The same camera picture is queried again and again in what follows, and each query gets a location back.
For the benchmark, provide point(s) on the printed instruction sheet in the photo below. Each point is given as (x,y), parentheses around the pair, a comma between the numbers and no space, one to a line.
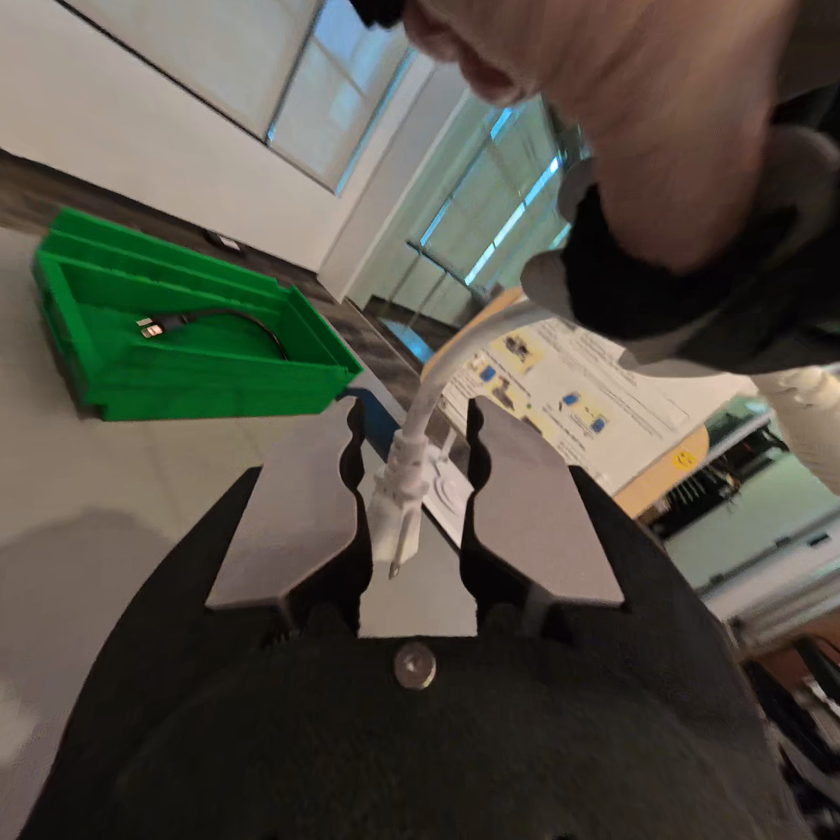
(590,394)

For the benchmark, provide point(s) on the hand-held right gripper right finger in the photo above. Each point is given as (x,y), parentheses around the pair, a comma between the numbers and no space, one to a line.
(544,525)

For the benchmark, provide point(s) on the white flat device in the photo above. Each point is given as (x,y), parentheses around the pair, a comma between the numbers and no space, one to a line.
(449,499)

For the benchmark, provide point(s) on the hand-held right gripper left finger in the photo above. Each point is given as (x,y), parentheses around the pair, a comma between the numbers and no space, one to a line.
(289,525)

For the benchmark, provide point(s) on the green plastic bin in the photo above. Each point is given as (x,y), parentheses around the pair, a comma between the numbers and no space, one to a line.
(197,380)

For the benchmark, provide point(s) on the window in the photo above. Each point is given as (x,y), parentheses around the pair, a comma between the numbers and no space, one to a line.
(341,85)

